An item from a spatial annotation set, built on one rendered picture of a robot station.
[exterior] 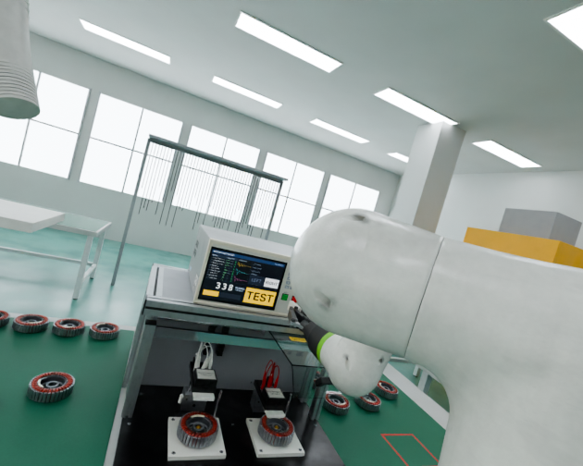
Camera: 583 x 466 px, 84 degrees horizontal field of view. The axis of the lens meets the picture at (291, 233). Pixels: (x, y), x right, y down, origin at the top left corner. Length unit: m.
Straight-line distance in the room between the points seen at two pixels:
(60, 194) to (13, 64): 5.83
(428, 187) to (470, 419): 4.73
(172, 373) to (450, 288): 1.12
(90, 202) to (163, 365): 6.32
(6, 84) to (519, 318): 1.71
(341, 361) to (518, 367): 0.47
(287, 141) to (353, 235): 7.51
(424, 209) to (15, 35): 4.46
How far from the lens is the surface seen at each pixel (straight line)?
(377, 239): 0.27
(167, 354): 1.25
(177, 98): 7.45
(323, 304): 0.27
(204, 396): 1.08
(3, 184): 7.77
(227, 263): 1.02
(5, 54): 1.80
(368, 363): 0.69
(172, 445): 1.07
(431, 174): 4.99
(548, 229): 4.64
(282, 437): 1.12
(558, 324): 0.26
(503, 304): 0.26
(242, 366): 1.31
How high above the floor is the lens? 1.45
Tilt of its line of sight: 3 degrees down
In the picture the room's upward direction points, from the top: 16 degrees clockwise
